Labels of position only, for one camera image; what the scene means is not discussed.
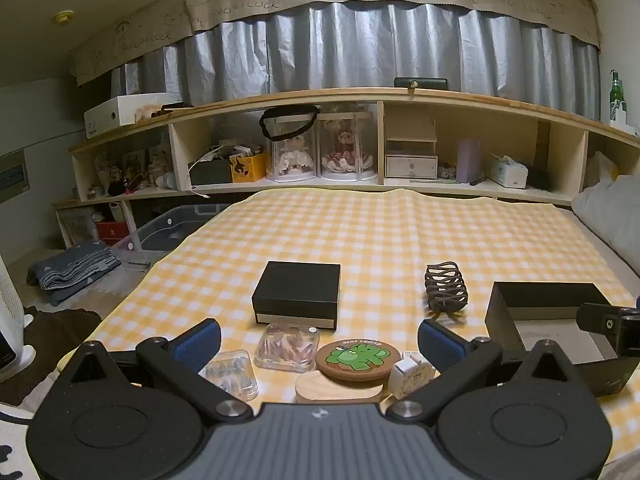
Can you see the group of small figurines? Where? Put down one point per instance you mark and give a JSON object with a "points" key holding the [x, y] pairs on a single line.
{"points": [[130, 172]]}

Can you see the folded blue blanket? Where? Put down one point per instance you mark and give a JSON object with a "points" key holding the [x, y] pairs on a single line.
{"points": [[75, 272]]}

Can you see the small trinkets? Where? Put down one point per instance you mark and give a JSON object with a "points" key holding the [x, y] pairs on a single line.
{"points": [[447, 172]]}

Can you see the yellow checked mat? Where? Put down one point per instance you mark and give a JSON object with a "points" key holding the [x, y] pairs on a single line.
{"points": [[375, 230]]}

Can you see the black gift box white band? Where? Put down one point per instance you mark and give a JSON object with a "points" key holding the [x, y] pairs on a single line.
{"points": [[295, 285]]}

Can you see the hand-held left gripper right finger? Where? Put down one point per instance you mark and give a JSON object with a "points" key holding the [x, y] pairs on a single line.
{"points": [[440, 347]]}

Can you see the small clear plastic case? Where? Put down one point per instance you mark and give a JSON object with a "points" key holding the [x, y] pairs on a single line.
{"points": [[232, 377]]}

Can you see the yellow box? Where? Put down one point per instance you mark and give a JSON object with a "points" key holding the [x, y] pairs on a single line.
{"points": [[247, 167]]}

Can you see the black storage box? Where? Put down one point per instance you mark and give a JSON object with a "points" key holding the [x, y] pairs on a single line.
{"points": [[210, 172]]}

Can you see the dark brown rug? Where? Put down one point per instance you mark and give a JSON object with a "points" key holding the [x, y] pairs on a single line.
{"points": [[55, 345]]}

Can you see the small white drawer organizer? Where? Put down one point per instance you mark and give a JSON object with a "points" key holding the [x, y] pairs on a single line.
{"points": [[411, 152]]}

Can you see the red box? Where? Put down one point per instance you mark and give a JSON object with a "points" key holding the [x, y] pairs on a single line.
{"points": [[112, 232]]}

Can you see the white tissue box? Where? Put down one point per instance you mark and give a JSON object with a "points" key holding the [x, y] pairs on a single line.
{"points": [[507, 172]]}

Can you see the oval wooden piece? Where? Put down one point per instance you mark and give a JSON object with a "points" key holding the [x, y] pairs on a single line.
{"points": [[330, 391]]}

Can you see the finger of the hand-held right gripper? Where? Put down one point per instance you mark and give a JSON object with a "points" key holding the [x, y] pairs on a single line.
{"points": [[600, 320]]}

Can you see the dark green case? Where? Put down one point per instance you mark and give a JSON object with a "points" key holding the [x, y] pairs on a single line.
{"points": [[420, 83]]}

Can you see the yellow ceiling fixture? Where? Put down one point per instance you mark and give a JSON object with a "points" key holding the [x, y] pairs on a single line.
{"points": [[63, 17]]}

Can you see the small white round container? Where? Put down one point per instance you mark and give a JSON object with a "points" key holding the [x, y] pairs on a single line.
{"points": [[410, 380]]}

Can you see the cork coaster green figure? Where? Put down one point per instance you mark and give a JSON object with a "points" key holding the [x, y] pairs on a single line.
{"points": [[357, 362]]}

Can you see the clear case with pink pieces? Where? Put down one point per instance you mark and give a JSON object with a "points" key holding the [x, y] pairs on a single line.
{"points": [[287, 347]]}

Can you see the silver curtain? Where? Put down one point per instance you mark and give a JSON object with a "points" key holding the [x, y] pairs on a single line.
{"points": [[350, 50]]}

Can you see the white printed blanket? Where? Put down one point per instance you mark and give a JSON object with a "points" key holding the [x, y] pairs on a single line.
{"points": [[12, 440]]}

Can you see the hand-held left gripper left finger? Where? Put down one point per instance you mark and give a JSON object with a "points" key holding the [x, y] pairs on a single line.
{"points": [[200, 342]]}

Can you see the clear storage bin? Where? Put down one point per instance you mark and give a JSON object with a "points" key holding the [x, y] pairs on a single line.
{"points": [[165, 232]]}

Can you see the white bag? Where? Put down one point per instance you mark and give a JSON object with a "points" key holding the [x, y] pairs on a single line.
{"points": [[602, 167]]}

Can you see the black fluffy brush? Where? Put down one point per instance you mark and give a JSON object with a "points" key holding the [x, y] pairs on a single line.
{"points": [[541, 180]]}

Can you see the small white box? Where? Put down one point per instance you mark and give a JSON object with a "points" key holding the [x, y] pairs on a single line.
{"points": [[622, 122]]}

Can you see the grey pillow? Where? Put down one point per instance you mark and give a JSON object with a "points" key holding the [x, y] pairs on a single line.
{"points": [[607, 210]]}

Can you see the long wooden shelf unit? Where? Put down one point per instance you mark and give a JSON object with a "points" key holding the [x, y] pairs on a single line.
{"points": [[350, 96]]}

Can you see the green glass bottle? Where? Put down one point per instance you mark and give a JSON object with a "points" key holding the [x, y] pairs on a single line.
{"points": [[616, 92]]}

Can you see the brown hair claw clip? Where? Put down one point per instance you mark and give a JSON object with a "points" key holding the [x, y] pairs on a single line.
{"points": [[445, 287]]}

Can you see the white heater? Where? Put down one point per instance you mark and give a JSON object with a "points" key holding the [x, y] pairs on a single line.
{"points": [[10, 325]]}

